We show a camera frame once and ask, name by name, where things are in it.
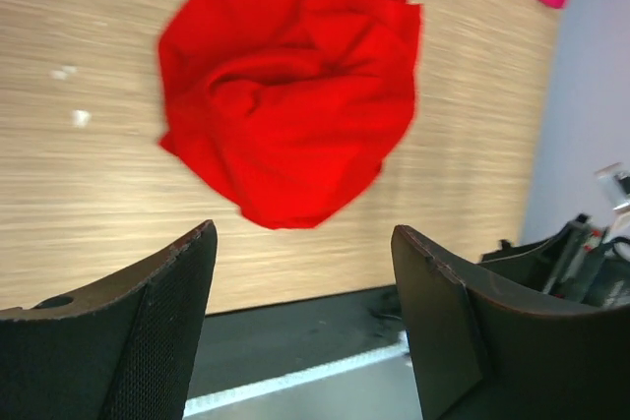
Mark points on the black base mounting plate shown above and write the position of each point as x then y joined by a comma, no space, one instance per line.
248,346

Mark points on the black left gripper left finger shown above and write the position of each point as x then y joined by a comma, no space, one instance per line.
121,347

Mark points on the white slotted cable duct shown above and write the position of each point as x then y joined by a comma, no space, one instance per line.
212,401

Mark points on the red t shirt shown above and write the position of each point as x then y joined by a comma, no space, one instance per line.
288,108

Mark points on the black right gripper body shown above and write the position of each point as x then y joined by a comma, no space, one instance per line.
581,263

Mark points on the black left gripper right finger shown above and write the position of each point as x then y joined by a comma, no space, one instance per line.
485,343

